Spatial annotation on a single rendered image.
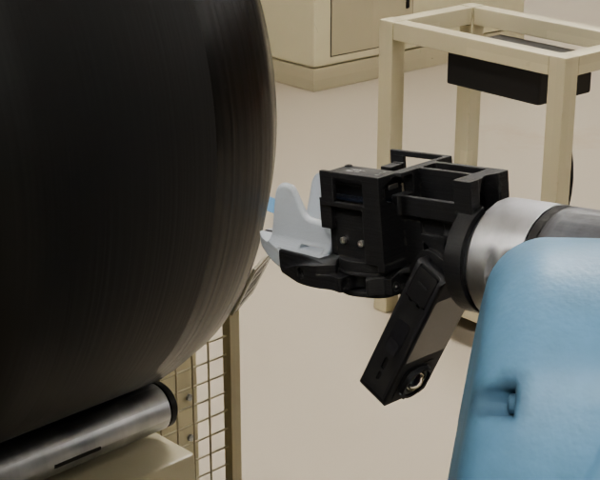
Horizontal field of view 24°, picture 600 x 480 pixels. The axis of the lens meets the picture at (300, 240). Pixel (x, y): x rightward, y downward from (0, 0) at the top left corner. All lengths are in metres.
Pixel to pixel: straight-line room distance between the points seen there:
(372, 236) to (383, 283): 0.03
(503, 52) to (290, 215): 2.38
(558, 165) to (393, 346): 2.37
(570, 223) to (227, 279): 0.41
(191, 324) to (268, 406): 2.14
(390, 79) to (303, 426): 0.94
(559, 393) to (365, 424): 2.83
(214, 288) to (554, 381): 0.77
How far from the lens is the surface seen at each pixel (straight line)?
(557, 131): 3.23
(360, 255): 0.89
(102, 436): 1.25
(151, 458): 1.29
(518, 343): 0.37
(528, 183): 4.91
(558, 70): 3.20
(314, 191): 0.97
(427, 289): 0.86
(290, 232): 0.94
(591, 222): 0.79
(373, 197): 0.86
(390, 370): 0.90
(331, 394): 3.33
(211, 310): 1.14
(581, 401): 0.37
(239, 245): 1.11
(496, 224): 0.81
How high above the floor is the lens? 1.49
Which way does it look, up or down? 20 degrees down
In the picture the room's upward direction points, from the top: straight up
